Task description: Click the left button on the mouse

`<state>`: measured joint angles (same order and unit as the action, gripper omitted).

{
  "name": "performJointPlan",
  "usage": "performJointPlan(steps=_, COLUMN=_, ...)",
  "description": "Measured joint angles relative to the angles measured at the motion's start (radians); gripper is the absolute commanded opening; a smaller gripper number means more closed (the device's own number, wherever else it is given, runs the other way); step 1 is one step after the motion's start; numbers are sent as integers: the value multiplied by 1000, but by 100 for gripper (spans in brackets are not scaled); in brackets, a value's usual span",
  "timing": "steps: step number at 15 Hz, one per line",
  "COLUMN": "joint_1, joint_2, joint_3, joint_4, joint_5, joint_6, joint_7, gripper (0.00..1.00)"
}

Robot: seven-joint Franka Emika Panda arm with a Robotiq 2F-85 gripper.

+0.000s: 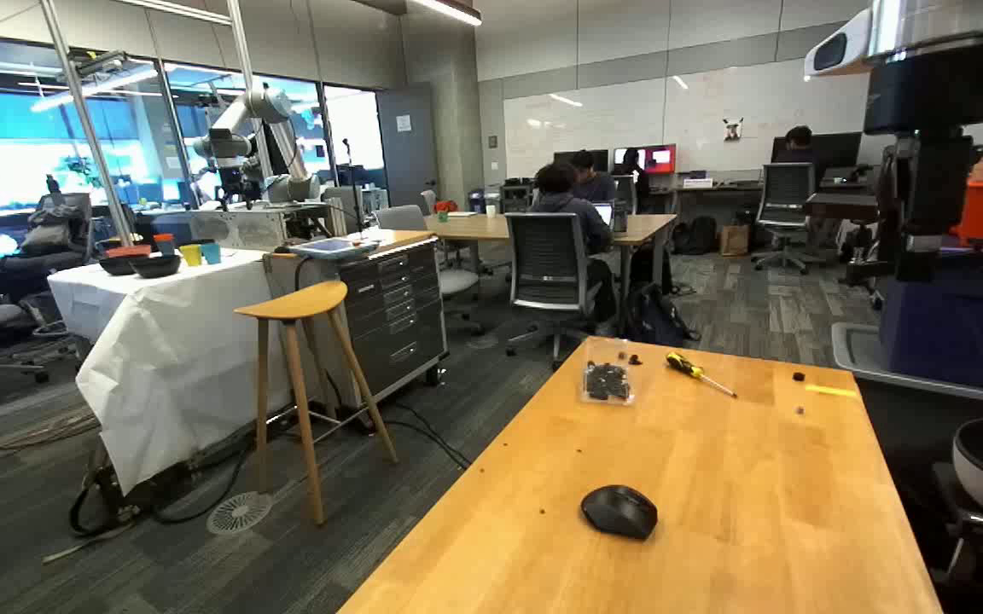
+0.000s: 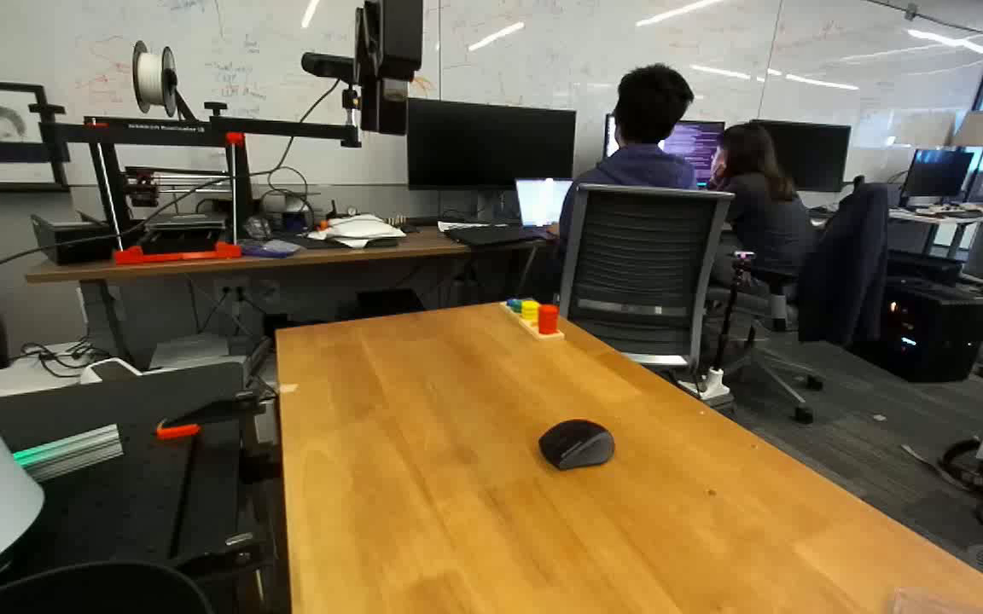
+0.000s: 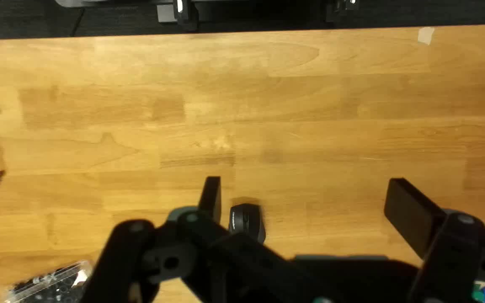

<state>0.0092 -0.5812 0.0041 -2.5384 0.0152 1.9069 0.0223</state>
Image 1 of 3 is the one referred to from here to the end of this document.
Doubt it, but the black computer mouse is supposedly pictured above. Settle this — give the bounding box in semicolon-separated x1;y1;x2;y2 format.
579;484;657;541

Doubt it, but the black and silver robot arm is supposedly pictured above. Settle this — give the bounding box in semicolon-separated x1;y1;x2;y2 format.
800;0;983;278

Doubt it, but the grey mesh office chair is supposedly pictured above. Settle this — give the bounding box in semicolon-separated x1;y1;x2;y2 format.
503;240;605;365

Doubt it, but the wooden office desk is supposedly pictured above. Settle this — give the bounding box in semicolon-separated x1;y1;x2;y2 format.
426;212;676;323

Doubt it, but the grey metal drawer cabinet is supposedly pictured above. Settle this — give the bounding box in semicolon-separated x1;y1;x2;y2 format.
296;233;447;400

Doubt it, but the seated person in dark top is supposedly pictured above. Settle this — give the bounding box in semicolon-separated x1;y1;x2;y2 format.
528;159;621;323

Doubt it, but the wooden bar stool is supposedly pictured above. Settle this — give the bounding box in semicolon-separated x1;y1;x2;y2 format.
238;278;398;524

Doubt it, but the grey office chair far right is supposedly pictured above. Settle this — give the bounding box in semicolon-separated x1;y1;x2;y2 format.
750;159;816;272

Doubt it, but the table with white cloth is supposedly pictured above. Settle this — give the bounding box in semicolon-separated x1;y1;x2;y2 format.
46;249;269;492

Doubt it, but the yellow tape strip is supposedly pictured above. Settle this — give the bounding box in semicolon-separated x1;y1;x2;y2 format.
805;384;858;400

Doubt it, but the yellow handled screwdriver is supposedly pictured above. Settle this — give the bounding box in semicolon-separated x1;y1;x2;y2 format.
664;350;737;400

